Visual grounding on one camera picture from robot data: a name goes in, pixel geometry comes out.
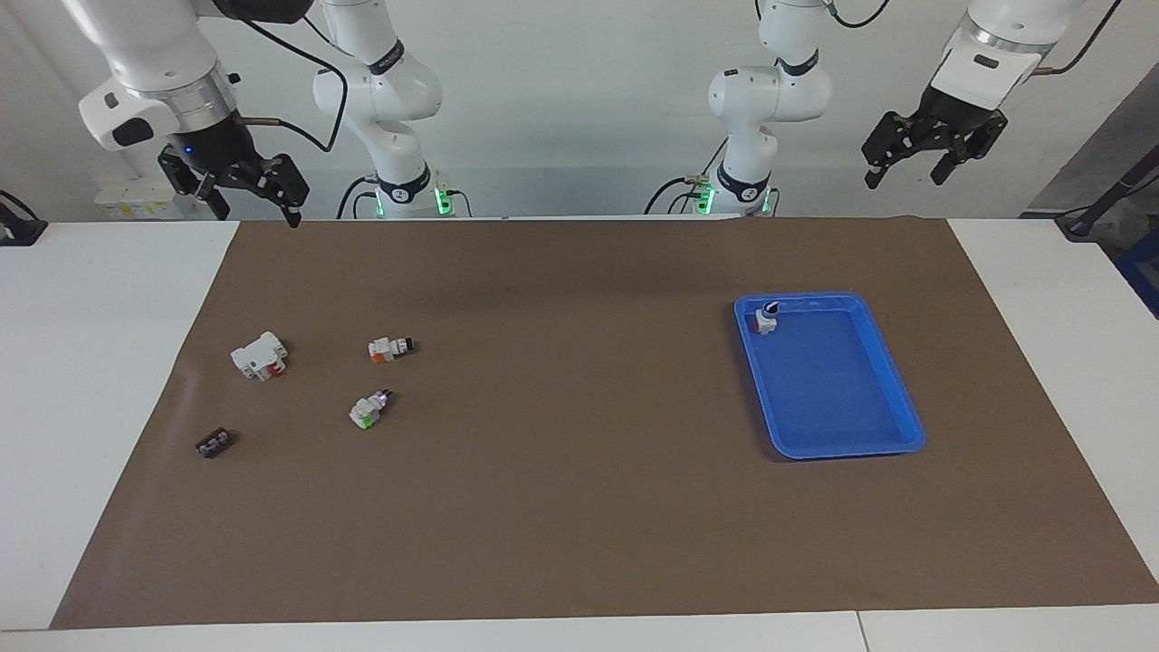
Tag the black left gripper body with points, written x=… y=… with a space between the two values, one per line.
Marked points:
x=951 y=113

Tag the white green push switch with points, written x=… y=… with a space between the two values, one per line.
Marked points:
x=367 y=412

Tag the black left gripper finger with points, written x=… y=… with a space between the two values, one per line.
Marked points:
x=973 y=140
x=887 y=145

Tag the blue crate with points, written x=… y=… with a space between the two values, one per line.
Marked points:
x=1143 y=272

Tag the brown table mat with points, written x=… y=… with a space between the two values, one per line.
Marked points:
x=579 y=507

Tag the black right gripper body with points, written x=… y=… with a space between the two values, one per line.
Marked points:
x=217 y=145

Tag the white orange rotary switch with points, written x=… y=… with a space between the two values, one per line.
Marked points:
x=768 y=319
x=387 y=348

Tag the black clamp mount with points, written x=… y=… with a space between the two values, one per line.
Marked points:
x=20 y=231

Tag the white red circuit breaker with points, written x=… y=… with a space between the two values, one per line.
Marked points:
x=255 y=355

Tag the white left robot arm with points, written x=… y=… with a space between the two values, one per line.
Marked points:
x=996 y=36

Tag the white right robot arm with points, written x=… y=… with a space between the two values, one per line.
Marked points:
x=149 y=45

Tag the blue plastic tray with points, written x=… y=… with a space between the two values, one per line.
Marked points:
x=828 y=389

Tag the small black terminal block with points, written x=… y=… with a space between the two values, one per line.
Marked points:
x=215 y=443

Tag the black stand with pole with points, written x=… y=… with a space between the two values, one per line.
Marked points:
x=1096 y=213

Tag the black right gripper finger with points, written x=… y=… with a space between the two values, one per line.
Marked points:
x=192 y=181
x=285 y=184

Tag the white cardboard box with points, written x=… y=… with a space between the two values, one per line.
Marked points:
x=136 y=197

